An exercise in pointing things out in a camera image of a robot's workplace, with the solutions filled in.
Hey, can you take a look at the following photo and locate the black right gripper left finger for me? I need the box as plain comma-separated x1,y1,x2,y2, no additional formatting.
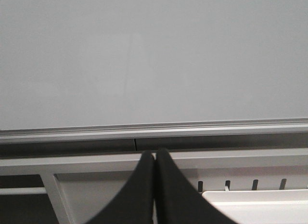
88,151,154,224

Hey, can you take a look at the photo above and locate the white whiteboard with aluminium frame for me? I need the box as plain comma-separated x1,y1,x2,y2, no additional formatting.
0,0,308,144

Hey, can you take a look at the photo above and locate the white metal shelving frame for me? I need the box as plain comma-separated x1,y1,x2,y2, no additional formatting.
0,148,308,224

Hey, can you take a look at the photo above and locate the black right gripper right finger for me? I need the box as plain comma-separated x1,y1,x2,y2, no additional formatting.
155,149,235,224

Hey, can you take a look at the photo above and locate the white plastic tray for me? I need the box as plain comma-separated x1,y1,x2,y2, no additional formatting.
202,189,308,224

